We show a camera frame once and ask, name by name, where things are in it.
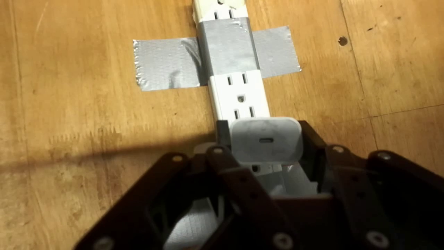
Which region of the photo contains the long grey duct tape strip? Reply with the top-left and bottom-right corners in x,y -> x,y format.
163,196 -> 223,250

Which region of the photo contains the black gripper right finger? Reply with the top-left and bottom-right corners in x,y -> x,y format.
297,121 -> 444,250

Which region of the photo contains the short grey duct tape strip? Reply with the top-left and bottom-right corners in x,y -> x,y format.
131,17 -> 302,93

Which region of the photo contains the white charger head cube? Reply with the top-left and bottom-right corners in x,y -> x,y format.
229,116 -> 305,175

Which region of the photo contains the white power strip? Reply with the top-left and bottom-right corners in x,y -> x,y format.
191,0 -> 320,200

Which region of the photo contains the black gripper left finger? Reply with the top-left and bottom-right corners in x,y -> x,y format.
75,120 -> 297,250

